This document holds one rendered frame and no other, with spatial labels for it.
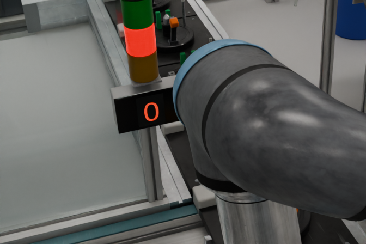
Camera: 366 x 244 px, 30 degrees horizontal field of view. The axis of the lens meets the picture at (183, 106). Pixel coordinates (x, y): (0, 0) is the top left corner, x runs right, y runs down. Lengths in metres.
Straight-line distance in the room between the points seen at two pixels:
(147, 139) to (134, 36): 0.24
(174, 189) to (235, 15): 0.98
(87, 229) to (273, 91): 0.81
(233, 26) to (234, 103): 1.59
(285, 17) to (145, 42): 1.16
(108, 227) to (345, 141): 0.83
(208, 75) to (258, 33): 1.48
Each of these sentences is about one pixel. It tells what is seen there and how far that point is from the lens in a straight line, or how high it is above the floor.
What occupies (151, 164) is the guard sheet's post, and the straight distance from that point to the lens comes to 1.31.
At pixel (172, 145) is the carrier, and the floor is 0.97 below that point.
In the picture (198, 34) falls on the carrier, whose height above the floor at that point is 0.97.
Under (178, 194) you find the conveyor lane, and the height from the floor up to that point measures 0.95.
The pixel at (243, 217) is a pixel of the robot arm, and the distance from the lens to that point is 0.72.
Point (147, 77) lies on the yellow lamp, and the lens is 1.14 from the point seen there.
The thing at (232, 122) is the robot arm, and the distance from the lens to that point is 0.58.
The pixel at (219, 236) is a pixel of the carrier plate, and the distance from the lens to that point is 1.26.
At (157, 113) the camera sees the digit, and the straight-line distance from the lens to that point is 1.18.
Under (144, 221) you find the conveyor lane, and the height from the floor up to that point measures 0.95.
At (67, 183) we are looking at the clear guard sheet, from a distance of 1.30.
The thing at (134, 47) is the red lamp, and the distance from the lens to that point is 1.11.
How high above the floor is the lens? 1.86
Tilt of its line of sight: 34 degrees down
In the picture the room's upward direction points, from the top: 4 degrees counter-clockwise
